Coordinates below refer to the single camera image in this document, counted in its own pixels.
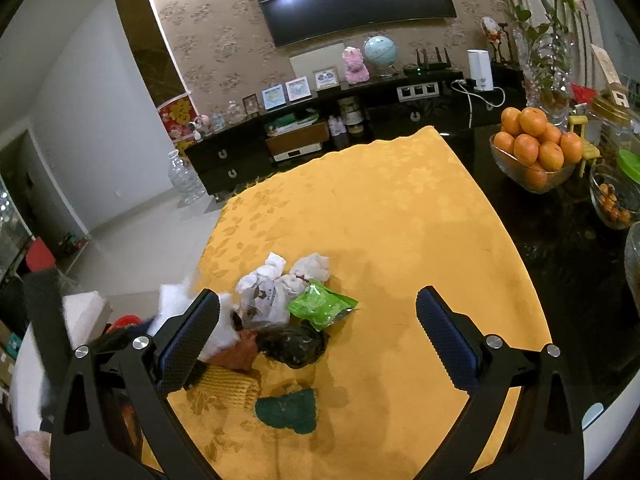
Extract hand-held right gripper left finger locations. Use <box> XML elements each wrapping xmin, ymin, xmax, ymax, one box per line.
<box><xmin>50</xmin><ymin>287</ymin><xmax>223</xmax><ymax>480</ymax></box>

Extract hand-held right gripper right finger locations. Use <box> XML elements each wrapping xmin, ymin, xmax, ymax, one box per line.
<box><xmin>416</xmin><ymin>286</ymin><xmax>586</xmax><ymax>480</ymax></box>

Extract white tissue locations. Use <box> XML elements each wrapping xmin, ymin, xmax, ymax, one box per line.
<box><xmin>280</xmin><ymin>252</ymin><xmax>331</xmax><ymax>293</ymax></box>
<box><xmin>147</xmin><ymin>284</ymin><xmax>246</xmax><ymax>361</ymax></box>

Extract white printed plastic bag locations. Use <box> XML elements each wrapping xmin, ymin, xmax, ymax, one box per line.
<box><xmin>236</xmin><ymin>252</ymin><xmax>293</xmax><ymax>328</ymax></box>

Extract dark plastic bag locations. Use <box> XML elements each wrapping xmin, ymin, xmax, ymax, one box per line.
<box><xmin>257</xmin><ymin>324</ymin><xmax>329</xmax><ymax>371</ymax></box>

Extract green plastic packet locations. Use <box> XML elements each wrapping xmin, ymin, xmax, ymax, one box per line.
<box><xmin>289</xmin><ymin>280</ymin><xmax>359</xmax><ymax>331</ymax></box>

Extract green scouring pad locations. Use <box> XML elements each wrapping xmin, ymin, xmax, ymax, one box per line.
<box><xmin>255</xmin><ymin>387</ymin><xmax>319</xmax><ymax>435</ymax></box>

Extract yellow patterned tablecloth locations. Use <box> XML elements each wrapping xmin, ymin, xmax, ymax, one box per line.
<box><xmin>142</xmin><ymin>125</ymin><xmax>553</xmax><ymax>480</ymax></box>

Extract red chair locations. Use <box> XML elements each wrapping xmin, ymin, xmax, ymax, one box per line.
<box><xmin>25</xmin><ymin>250</ymin><xmax>57</xmax><ymax>273</ymax></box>

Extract large clear water bottle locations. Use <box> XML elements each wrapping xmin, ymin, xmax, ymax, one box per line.
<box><xmin>167</xmin><ymin>150</ymin><xmax>207</xmax><ymax>206</ymax></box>

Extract glass fruit bowl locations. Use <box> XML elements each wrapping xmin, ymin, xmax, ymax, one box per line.
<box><xmin>489</xmin><ymin>132</ymin><xmax>581</xmax><ymax>195</ymax></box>

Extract black television cabinet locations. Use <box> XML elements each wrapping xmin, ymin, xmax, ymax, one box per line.
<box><xmin>185</xmin><ymin>65</ymin><xmax>526</xmax><ymax>203</ymax></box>

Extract glass bowl of kumquats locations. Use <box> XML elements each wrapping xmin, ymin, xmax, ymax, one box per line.
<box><xmin>589</xmin><ymin>162</ymin><xmax>640</xmax><ymax>231</ymax></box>

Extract pile of oranges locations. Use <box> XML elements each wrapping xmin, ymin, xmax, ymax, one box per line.
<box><xmin>492</xmin><ymin>106</ymin><xmax>585</xmax><ymax>188</ymax></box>

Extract brown media box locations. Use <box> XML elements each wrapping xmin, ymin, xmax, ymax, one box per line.
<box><xmin>265</xmin><ymin>120</ymin><xmax>331</xmax><ymax>162</ymax></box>

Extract stacked cups on shelf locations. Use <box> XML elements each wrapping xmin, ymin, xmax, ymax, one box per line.
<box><xmin>339</xmin><ymin>97</ymin><xmax>366</xmax><ymax>133</ymax></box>

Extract green books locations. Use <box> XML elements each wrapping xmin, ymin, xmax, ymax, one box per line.
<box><xmin>263</xmin><ymin>112</ymin><xmax>319</xmax><ymax>133</ymax></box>

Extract green plastic lid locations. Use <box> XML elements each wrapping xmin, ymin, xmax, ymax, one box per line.
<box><xmin>616</xmin><ymin>149</ymin><xmax>640</xmax><ymax>183</ymax></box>

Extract small yellow toy chair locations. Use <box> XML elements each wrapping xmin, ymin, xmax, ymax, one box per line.
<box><xmin>567</xmin><ymin>115</ymin><xmax>601</xmax><ymax>178</ymax></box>

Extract black wifi router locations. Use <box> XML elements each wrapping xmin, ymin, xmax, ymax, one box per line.
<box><xmin>404</xmin><ymin>47</ymin><xmax>451</xmax><ymax>77</ymax></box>

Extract white tall appliance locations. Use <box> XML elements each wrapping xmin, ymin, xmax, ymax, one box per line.
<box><xmin>466</xmin><ymin>49</ymin><xmax>493</xmax><ymax>92</ymax></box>

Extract cut glass vase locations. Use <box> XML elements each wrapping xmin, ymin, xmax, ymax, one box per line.
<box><xmin>515</xmin><ymin>30</ymin><xmax>576</xmax><ymax>126</ymax></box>

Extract glass jar with gold lid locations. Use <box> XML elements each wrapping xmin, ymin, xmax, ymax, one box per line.
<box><xmin>582</xmin><ymin>92</ymin><xmax>640</xmax><ymax>161</ymax></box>

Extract pink plush toy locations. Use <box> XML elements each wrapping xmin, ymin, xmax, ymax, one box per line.
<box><xmin>342</xmin><ymin>46</ymin><xmax>371</xmax><ymax>84</ymax></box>

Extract light blue globe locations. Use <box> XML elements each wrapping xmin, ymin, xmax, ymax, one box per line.
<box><xmin>363</xmin><ymin>35</ymin><xmax>398</xmax><ymax>78</ymax></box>

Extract white flat panel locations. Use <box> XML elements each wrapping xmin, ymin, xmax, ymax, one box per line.
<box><xmin>290</xmin><ymin>41</ymin><xmax>346</xmax><ymax>92</ymax></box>

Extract red festive wall poster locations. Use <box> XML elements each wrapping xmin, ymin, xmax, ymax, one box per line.
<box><xmin>157</xmin><ymin>94</ymin><xmax>196</xmax><ymax>156</ymax></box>

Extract white power cable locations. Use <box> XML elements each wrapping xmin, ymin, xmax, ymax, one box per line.
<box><xmin>450</xmin><ymin>79</ymin><xmax>506</xmax><ymax>128</ymax></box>

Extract white wall socket strip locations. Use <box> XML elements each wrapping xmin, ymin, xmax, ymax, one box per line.
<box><xmin>397</xmin><ymin>82</ymin><xmax>441</xmax><ymax>101</ymax></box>

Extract white picture frame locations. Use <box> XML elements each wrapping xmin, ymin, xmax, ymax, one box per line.
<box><xmin>314</xmin><ymin>66</ymin><xmax>342</xmax><ymax>90</ymax></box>
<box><xmin>286</xmin><ymin>76</ymin><xmax>312</xmax><ymax>102</ymax></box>
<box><xmin>261</xmin><ymin>85</ymin><xmax>287</xmax><ymax>110</ymax></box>

